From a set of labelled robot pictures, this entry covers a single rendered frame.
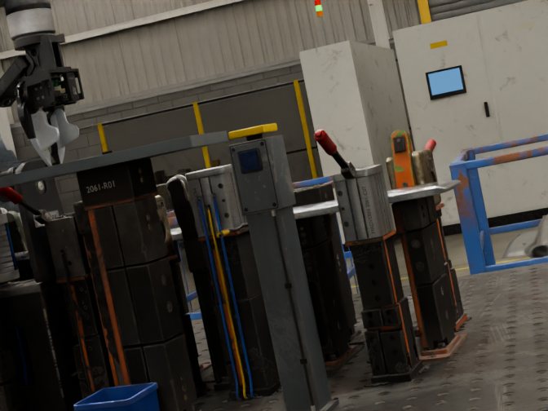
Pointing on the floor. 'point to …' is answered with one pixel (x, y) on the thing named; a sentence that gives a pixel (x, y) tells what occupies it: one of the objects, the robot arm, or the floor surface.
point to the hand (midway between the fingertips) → (50, 158)
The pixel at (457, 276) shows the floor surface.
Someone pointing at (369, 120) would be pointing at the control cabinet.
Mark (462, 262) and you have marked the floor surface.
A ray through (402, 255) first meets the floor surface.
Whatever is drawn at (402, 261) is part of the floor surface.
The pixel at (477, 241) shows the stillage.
